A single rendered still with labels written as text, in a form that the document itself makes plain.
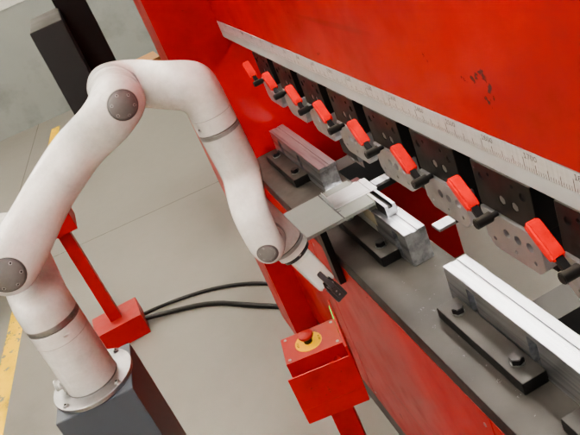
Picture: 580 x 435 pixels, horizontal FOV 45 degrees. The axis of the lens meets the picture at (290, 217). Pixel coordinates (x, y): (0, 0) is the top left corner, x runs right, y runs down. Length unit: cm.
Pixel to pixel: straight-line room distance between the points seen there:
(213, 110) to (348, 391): 75
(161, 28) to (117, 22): 610
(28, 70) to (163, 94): 733
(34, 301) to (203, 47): 130
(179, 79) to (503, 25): 71
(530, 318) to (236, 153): 66
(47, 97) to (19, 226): 740
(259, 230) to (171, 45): 119
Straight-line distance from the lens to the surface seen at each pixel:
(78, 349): 157
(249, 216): 146
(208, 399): 308
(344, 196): 189
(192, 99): 142
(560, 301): 154
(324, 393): 172
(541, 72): 89
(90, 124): 136
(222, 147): 146
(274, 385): 297
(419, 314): 160
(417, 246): 173
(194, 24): 253
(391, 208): 179
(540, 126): 94
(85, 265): 355
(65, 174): 142
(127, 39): 863
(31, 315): 153
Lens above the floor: 187
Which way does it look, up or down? 27 degrees down
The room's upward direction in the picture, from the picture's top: 23 degrees counter-clockwise
